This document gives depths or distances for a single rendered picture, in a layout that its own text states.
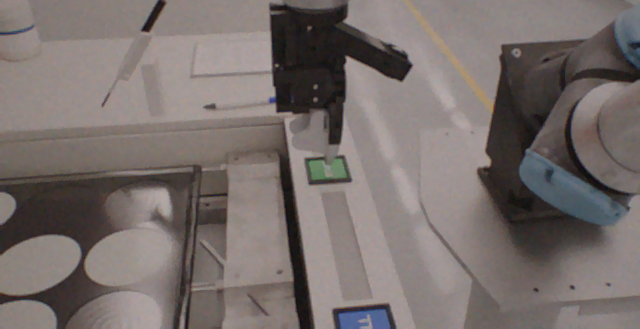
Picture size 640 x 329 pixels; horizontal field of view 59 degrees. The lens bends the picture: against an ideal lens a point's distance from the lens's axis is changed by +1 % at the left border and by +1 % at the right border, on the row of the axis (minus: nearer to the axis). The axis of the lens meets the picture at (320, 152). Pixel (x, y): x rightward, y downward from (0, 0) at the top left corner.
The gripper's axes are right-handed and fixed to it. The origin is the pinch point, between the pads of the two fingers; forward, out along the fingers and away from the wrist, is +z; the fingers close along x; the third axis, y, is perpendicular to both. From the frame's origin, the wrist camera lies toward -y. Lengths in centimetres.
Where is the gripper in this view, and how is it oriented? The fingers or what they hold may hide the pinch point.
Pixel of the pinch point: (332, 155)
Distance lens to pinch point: 72.0
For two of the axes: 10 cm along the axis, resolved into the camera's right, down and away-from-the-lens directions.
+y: -9.9, 0.7, -1.1
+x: 1.3, 5.5, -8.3
